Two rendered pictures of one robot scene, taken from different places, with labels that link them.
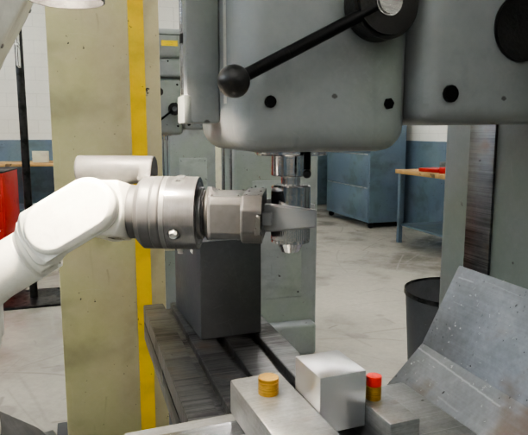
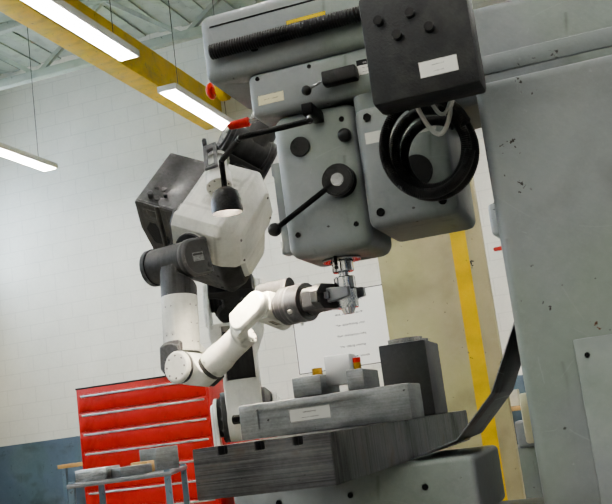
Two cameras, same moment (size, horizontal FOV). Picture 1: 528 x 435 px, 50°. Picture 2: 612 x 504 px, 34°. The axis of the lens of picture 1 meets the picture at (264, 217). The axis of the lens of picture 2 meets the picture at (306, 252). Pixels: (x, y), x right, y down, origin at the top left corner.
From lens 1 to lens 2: 1.69 m
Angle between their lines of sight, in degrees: 40
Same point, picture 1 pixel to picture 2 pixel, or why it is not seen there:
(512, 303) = not seen: hidden behind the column
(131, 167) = (277, 284)
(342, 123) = (334, 238)
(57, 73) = (386, 264)
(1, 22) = (238, 228)
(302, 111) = (313, 236)
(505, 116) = (418, 216)
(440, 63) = (373, 199)
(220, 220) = (306, 299)
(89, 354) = not seen: outside the picture
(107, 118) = (436, 298)
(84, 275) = not seen: hidden behind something
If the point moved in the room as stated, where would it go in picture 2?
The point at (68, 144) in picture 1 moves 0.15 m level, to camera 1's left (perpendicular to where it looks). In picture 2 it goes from (402, 329) to (370, 335)
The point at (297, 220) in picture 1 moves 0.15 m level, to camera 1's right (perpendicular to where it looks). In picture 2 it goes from (340, 293) to (399, 280)
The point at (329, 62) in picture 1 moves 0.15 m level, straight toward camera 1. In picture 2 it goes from (323, 211) to (273, 206)
